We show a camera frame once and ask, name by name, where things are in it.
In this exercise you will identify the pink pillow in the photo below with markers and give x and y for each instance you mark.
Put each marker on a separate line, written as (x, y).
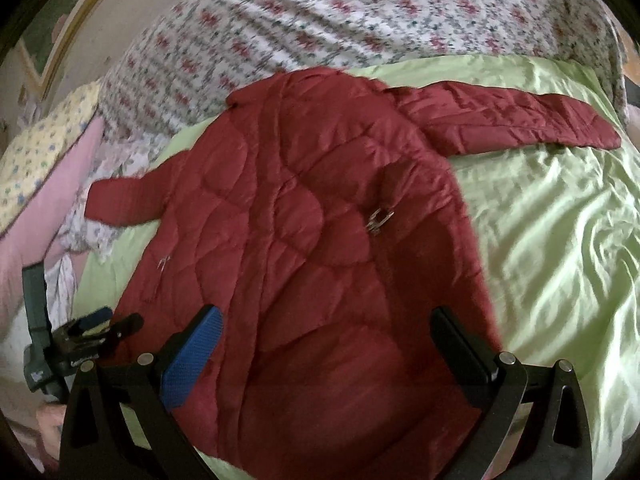
(29, 238)

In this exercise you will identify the yellow floral pillow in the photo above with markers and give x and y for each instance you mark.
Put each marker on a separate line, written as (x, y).
(33, 154)

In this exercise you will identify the red floral white quilt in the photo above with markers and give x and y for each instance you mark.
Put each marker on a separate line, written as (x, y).
(181, 67)

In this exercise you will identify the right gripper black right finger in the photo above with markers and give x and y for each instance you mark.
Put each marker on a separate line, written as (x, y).
(469, 359)

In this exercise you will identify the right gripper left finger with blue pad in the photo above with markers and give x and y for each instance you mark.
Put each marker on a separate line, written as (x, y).
(185, 355)

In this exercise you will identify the pastel floral pillow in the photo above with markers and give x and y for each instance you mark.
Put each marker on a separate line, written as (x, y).
(98, 253)

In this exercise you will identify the red quilted puffer coat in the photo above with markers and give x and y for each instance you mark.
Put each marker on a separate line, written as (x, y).
(319, 212)

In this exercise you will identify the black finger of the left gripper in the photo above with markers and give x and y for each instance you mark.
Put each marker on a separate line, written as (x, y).
(113, 335)

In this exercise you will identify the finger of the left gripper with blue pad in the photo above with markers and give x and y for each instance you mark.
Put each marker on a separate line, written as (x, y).
(91, 321)

